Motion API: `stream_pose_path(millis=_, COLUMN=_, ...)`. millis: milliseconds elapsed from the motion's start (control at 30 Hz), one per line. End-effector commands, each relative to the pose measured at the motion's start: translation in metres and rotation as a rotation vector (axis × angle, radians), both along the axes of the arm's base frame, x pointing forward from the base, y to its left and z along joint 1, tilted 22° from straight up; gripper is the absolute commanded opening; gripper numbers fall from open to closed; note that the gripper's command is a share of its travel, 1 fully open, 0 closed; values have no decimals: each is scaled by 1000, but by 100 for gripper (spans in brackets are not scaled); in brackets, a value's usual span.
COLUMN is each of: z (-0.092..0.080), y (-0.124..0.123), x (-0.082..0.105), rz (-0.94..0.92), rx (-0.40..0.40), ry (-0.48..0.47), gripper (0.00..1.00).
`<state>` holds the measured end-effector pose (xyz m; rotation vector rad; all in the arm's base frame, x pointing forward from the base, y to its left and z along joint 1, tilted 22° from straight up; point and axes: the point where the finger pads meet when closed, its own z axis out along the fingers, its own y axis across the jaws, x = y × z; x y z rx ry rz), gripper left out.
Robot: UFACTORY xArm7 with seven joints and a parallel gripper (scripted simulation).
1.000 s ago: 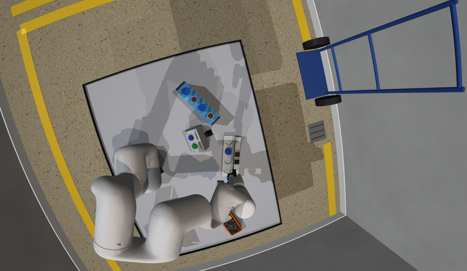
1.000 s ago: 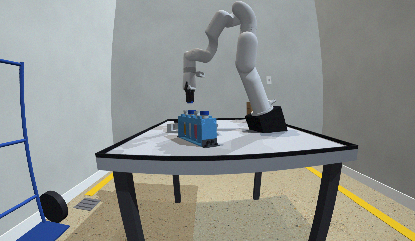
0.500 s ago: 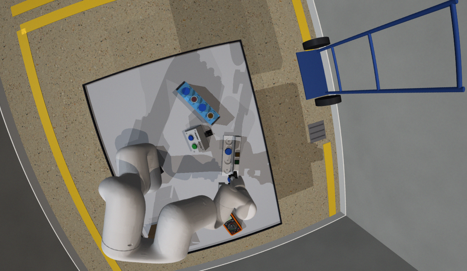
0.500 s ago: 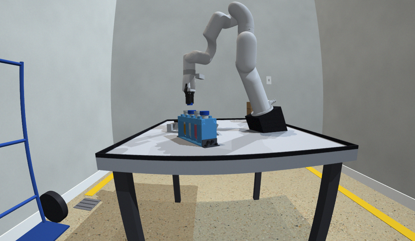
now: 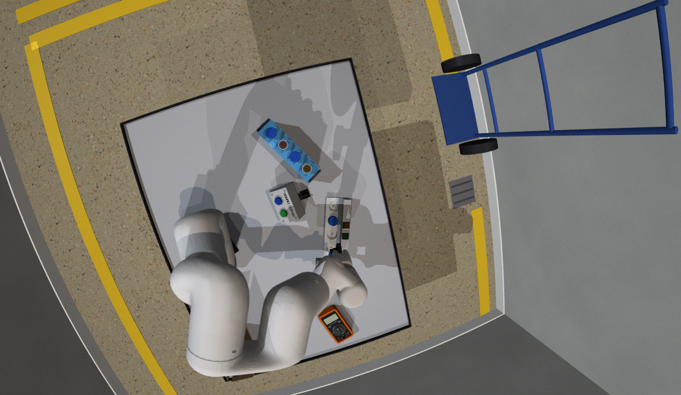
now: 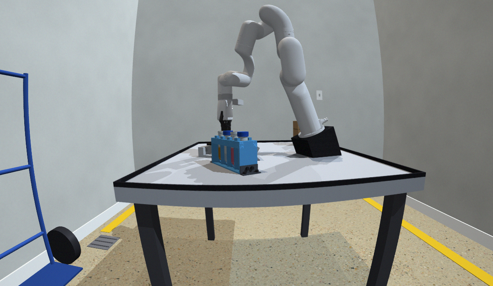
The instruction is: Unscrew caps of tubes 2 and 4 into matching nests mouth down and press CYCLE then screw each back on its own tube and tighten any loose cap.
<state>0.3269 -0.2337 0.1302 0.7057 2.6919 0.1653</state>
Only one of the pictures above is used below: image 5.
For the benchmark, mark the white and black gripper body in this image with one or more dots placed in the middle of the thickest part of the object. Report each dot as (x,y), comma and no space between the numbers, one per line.
(343,257)

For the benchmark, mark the orange digital multimeter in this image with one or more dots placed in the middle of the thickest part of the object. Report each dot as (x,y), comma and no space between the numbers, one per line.
(335,324)

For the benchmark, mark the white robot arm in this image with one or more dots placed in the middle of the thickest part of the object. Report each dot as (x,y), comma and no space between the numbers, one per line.
(208,280)

